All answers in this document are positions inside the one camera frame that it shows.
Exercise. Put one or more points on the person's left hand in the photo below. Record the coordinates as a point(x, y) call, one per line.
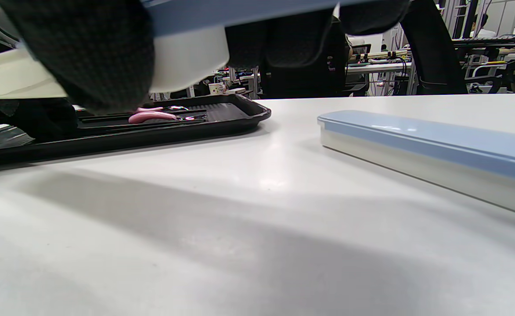
point(29, 116)

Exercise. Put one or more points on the person's right hand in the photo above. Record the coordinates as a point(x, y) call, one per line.
point(90, 52)

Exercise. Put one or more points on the black chopstick utensil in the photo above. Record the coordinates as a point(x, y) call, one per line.
point(108, 126)
point(103, 117)

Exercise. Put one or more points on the blue lidded lunch box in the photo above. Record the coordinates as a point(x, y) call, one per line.
point(437, 145)
point(187, 61)

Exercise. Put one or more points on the white paper cup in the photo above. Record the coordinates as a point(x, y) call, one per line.
point(215, 89)

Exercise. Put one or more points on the black plastic tray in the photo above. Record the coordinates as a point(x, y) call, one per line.
point(231, 112)

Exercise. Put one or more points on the black mesh office chair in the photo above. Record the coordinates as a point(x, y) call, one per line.
point(433, 52)
point(301, 52)

